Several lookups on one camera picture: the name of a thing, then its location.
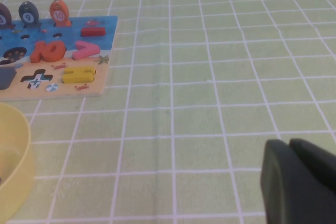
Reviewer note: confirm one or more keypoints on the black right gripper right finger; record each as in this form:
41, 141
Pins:
317, 163

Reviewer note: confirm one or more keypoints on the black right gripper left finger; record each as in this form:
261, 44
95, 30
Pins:
288, 195

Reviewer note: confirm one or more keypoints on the wooden number puzzle board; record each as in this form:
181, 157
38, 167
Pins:
109, 35

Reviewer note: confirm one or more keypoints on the yellow equals sign piece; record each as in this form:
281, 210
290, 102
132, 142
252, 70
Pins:
78, 77

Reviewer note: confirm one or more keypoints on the pink greater-than sign piece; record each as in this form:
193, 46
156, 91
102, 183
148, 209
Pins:
86, 51

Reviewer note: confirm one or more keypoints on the red minus sign piece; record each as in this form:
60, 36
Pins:
93, 32

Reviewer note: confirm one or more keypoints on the yellow plastic bowl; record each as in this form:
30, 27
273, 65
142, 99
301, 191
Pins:
23, 161

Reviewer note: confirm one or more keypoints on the orange number ten piece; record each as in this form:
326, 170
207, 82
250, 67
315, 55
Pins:
50, 51

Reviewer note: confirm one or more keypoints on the dark blue square piece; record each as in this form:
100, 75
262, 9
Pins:
6, 78

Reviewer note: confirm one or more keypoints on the green checkered tablecloth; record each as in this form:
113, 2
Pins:
210, 77

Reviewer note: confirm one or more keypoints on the orange fish peg ten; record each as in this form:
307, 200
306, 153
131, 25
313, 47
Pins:
60, 12

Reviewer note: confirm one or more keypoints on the dark grey fish peg nine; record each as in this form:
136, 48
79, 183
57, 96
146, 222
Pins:
28, 15

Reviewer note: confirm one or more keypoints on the brown fish peg eight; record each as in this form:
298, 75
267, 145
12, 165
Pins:
4, 16

